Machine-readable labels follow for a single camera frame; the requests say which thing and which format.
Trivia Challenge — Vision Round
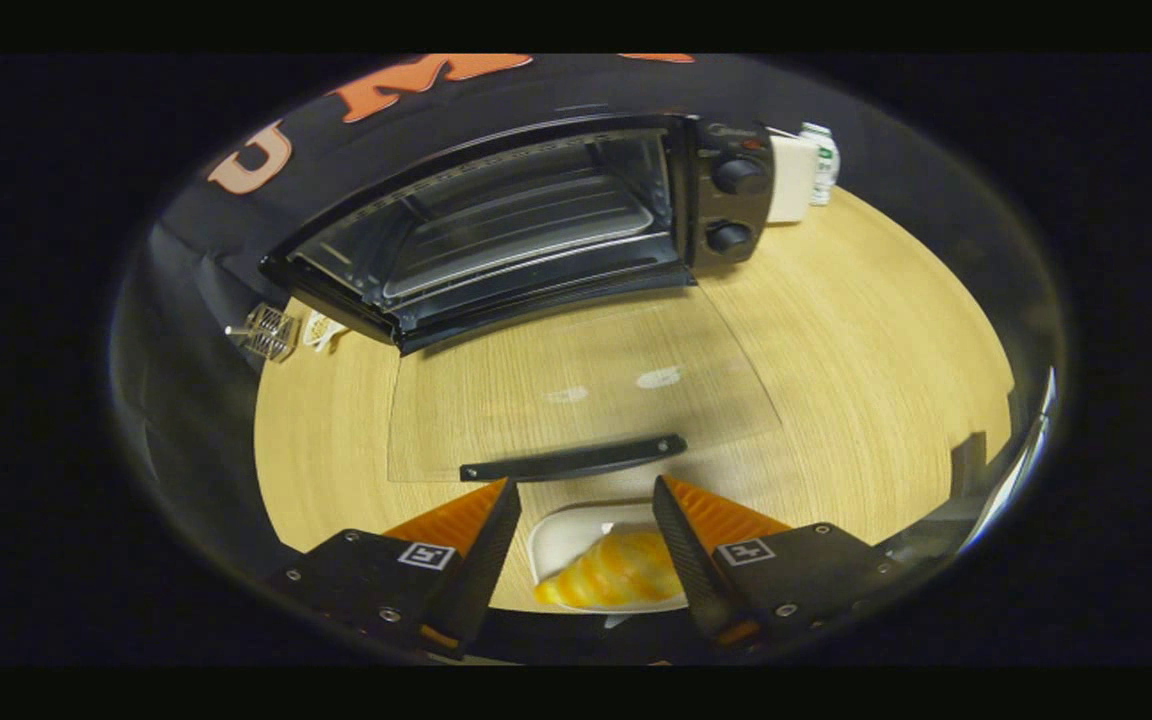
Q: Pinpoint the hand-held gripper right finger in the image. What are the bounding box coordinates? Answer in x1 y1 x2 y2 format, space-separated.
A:
652 475 905 653

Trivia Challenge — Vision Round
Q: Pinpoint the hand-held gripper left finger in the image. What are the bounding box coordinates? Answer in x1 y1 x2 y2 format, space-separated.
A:
269 478 523 661

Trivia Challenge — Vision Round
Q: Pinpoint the yellow bread roll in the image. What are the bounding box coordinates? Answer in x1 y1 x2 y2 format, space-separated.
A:
534 530 685 609

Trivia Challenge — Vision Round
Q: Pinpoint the black toaster oven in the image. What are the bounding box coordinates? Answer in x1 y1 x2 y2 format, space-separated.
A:
258 112 783 485

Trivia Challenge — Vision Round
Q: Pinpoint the white bread toaster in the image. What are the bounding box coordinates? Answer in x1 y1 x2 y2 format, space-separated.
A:
766 133 819 225

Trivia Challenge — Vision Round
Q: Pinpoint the white oval plate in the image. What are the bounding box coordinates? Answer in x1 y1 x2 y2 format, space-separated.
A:
526 498 689 613

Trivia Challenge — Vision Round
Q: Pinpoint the small cream object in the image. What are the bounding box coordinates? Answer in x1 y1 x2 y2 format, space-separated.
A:
302 310 349 353

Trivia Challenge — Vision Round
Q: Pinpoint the white bottle green label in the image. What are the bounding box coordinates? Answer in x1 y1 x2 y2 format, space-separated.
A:
800 121 841 207

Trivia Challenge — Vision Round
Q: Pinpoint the metal wire clip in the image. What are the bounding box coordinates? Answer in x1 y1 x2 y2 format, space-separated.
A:
225 303 299 363

